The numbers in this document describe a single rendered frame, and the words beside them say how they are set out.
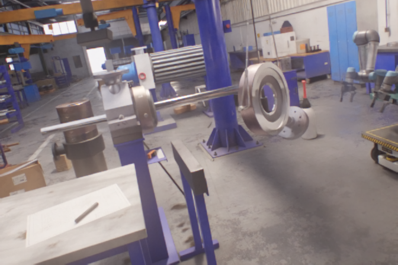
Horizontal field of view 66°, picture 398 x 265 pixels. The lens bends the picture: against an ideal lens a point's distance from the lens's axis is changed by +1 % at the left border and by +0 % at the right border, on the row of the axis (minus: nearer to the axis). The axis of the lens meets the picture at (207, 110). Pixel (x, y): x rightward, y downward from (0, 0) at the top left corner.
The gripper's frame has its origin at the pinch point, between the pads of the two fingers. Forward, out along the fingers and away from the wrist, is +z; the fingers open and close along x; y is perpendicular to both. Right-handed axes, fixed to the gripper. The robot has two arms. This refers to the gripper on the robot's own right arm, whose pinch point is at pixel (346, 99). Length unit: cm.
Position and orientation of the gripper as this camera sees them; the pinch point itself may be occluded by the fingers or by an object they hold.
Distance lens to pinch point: 323.7
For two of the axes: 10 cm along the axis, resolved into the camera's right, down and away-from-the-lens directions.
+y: 9.4, 1.8, 2.9
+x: -2.9, -0.4, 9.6
